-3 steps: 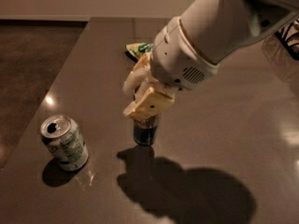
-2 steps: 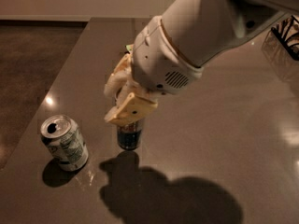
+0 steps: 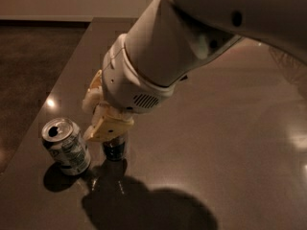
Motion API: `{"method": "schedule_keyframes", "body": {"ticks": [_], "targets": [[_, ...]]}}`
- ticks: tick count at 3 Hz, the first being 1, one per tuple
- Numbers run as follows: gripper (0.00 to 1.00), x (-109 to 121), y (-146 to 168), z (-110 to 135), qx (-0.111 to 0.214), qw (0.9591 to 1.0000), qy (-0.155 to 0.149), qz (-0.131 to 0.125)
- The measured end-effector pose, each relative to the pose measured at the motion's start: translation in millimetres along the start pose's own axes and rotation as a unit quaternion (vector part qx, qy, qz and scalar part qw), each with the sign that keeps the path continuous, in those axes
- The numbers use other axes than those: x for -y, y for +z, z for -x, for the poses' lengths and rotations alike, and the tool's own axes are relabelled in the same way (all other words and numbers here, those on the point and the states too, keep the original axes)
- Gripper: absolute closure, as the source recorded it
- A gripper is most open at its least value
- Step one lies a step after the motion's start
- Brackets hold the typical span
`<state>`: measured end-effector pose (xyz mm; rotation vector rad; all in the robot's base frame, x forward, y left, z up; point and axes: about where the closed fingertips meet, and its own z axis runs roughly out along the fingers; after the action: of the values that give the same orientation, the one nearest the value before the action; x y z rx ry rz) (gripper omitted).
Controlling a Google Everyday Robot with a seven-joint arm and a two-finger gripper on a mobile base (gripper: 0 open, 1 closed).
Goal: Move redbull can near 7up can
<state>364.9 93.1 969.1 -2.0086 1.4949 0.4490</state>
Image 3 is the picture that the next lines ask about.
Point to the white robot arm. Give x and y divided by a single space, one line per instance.
173 37

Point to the white green 7up can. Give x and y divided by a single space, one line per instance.
63 140

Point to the silver blue redbull can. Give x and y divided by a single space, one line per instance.
115 149

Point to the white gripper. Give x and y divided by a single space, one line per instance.
128 87

